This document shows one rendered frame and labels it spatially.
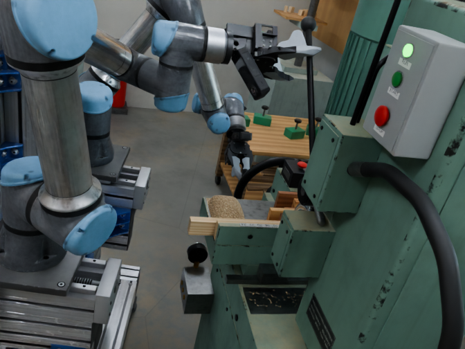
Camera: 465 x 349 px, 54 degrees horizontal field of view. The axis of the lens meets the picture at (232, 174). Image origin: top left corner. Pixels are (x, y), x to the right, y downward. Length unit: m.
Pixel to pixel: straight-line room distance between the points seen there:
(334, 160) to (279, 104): 2.66
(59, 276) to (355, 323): 0.63
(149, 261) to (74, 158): 1.61
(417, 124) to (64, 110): 0.53
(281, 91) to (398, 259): 2.71
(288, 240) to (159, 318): 1.31
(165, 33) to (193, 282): 0.74
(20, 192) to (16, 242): 0.13
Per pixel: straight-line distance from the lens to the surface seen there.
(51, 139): 0.81
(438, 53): 0.64
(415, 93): 0.65
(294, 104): 3.46
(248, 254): 1.12
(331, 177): 0.78
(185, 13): 1.39
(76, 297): 1.13
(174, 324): 2.11
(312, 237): 0.90
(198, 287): 1.38
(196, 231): 1.09
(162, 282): 2.29
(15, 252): 1.09
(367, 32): 0.96
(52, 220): 0.91
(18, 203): 1.01
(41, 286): 1.07
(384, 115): 0.68
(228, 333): 1.23
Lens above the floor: 1.55
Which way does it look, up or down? 28 degrees down
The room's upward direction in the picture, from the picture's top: 13 degrees clockwise
